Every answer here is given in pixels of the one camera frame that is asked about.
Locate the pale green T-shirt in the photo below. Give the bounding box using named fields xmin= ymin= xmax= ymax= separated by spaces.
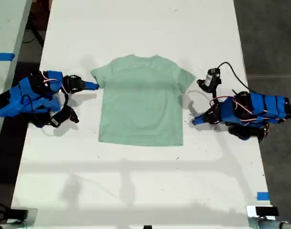
xmin=90 ymin=54 xmax=196 ymax=146

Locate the long blue tape strip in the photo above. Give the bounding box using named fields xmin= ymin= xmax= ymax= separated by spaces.
xmin=0 ymin=52 xmax=15 ymax=62

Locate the white side table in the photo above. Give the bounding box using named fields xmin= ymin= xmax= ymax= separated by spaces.
xmin=0 ymin=0 xmax=33 ymax=153

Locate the short blue tape strip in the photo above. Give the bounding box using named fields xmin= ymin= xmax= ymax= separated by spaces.
xmin=256 ymin=191 xmax=270 ymax=201

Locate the small black box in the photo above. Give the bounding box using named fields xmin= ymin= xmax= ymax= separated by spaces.
xmin=254 ymin=206 xmax=279 ymax=217
xmin=9 ymin=208 xmax=38 ymax=221

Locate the red white servo wire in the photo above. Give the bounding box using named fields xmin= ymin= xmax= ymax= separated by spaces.
xmin=208 ymin=95 xmax=265 ymax=126
xmin=41 ymin=71 xmax=71 ymax=95

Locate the thin white cable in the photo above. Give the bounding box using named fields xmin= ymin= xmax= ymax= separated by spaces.
xmin=183 ymin=90 xmax=209 ymax=102

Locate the black camera box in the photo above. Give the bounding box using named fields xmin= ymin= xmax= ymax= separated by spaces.
xmin=197 ymin=68 xmax=222 ymax=93
xmin=49 ymin=105 xmax=80 ymax=129

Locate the black camera cable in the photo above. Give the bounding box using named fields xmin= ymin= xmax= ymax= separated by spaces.
xmin=216 ymin=62 xmax=254 ymax=94

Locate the black floor cable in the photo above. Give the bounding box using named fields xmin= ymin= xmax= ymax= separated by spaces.
xmin=22 ymin=22 xmax=48 ymax=45

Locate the white frame tube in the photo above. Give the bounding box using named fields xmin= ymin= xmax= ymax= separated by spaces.
xmin=249 ymin=217 xmax=291 ymax=229

